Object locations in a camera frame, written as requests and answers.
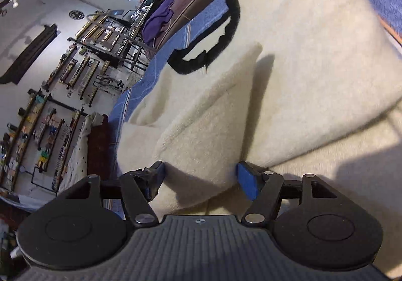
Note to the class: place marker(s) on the purple cloth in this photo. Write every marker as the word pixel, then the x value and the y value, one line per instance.
pixel 158 19

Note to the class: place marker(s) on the round patterned wall ornament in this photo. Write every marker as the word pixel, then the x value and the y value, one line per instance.
pixel 77 14

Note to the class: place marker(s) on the cream and black knit sweater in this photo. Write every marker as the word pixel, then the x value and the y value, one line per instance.
pixel 298 48

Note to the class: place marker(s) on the dark red cushion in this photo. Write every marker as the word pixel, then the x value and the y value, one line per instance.
pixel 99 143

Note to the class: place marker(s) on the black metal rack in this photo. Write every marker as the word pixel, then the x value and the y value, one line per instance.
pixel 127 59

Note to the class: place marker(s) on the long black wall shelf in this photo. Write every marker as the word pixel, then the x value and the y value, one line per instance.
pixel 28 55

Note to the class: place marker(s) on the wall racks of small goods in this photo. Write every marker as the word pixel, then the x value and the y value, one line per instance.
pixel 47 130

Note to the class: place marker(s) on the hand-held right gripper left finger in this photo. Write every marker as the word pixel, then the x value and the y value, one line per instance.
pixel 159 174

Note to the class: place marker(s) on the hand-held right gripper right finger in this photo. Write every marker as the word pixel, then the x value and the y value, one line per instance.
pixel 248 180

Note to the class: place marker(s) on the white polka-dot cloth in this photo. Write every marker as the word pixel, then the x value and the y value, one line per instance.
pixel 75 155

